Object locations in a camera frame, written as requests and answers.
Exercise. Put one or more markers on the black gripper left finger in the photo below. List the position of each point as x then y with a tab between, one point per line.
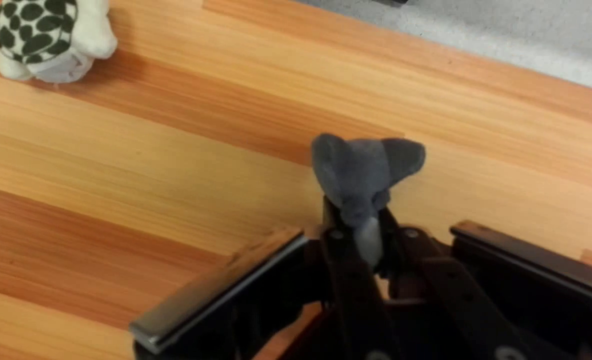
233	310

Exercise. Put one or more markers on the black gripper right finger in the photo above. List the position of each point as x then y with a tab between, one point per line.
544	295

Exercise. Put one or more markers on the grey plush toy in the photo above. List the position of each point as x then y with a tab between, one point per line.
359	175

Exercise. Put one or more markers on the white green spotted plush turtle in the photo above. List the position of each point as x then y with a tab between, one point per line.
54	40

